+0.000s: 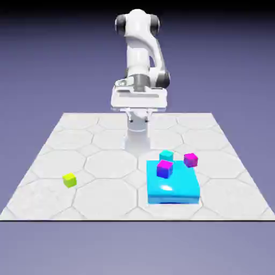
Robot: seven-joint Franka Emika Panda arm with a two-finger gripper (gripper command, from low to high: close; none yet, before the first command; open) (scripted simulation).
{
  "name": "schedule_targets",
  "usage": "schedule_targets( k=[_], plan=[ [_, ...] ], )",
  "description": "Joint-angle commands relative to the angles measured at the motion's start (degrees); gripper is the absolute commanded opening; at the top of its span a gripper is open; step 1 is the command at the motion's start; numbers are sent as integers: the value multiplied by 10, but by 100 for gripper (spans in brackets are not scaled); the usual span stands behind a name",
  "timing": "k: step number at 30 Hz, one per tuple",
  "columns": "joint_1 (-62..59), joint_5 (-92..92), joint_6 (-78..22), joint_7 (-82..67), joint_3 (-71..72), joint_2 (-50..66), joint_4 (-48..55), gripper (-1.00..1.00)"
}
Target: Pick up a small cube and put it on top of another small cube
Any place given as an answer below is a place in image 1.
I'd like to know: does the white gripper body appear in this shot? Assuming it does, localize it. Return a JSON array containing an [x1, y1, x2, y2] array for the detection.
[[110, 85, 168, 112]]

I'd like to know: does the small cyan cube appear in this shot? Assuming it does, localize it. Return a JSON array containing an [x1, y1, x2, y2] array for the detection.
[[158, 149, 175, 163]]

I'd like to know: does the small magenta cube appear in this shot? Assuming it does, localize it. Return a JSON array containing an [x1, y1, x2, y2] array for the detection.
[[156, 160, 174, 179], [183, 153, 199, 169]]

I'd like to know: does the small yellow-green cube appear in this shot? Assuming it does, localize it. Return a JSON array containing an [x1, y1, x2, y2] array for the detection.
[[62, 172, 77, 189]]

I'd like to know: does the large cyan box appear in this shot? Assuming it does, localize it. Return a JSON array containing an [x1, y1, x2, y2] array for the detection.
[[146, 160, 200, 205]]

